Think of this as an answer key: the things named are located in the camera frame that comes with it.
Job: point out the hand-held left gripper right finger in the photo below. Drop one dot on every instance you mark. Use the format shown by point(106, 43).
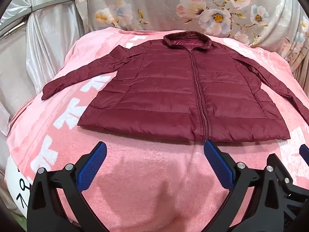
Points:
point(218, 165)

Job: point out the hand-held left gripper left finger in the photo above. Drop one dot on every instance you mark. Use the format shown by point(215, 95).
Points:
point(93, 165)

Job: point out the maroon quilted puffer jacket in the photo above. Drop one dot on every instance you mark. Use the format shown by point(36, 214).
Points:
point(169, 89)

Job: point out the silver satin curtain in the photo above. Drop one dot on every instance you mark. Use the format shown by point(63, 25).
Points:
point(36, 53)

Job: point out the pink printed fleece blanket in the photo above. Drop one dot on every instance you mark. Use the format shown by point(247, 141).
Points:
point(144, 186)

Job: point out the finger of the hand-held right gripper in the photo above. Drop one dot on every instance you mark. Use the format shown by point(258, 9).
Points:
point(281, 171)
point(305, 153)

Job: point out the white cushion with black drawing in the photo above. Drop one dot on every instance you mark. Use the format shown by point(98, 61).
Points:
point(17, 186)

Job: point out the grey floral bed sheet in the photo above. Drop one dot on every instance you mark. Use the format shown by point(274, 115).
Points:
point(157, 4)

